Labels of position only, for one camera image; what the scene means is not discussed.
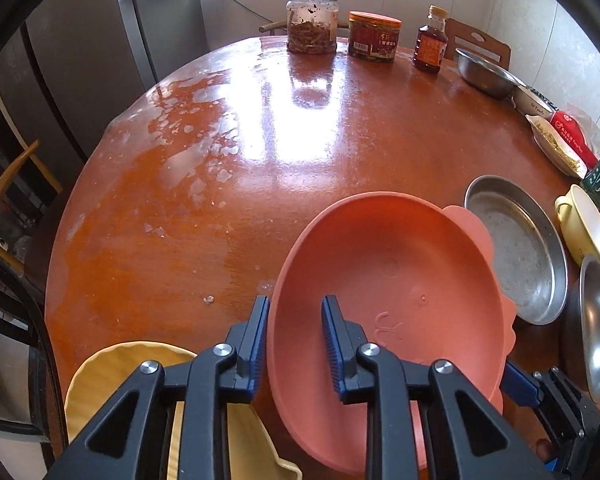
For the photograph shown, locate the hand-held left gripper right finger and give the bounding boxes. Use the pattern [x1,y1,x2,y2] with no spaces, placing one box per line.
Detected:
[321,295,556,480]

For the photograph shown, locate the black-lid clear jar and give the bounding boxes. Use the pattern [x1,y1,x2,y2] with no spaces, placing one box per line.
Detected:
[286,0,339,55]

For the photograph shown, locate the yellow plastic plate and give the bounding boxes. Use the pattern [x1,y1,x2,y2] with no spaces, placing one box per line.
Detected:
[64,341,303,480]

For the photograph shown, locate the red tissue pack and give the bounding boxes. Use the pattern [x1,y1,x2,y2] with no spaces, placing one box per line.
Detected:
[549,102,600,171]

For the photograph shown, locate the wooden chair with cutout back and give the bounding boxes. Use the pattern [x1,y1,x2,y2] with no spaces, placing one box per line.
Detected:
[442,18,512,68]

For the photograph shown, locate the brown sauce bottle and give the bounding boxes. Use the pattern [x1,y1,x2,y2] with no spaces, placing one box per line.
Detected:
[412,6,450,75]

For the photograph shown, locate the pickled vegetable strips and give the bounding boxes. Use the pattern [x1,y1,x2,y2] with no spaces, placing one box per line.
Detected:
[535,125,583,173]

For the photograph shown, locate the red jar orange lid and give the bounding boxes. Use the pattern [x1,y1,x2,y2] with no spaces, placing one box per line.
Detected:
[347,11,402,63]

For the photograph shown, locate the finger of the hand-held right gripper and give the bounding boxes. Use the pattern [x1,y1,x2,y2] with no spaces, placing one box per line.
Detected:
[502,360,600,448]

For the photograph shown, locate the white plate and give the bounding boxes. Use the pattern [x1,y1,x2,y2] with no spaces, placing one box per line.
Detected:
[525,114,588,179]

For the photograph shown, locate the white ceramic bowl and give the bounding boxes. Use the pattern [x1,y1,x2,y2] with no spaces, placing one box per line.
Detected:
[512,85,560,120]

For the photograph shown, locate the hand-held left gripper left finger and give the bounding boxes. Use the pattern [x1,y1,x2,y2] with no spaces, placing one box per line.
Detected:
[45,295,272,480]

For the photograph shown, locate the black curved frame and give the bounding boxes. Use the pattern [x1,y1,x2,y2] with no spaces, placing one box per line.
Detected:
[0,240,67,441]

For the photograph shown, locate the round steel tray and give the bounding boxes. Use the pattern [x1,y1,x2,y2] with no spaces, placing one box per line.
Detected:
[463,175,570,326]

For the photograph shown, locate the yellow two-handled bowl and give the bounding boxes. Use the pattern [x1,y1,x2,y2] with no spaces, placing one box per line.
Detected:
[554,184,600,267]

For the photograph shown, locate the grey refrigerator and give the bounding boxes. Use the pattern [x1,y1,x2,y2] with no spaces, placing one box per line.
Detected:
[22,0,206,161]

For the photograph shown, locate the steel mixing bowl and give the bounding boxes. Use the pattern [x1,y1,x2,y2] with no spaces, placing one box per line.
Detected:
[455,48,528,100]

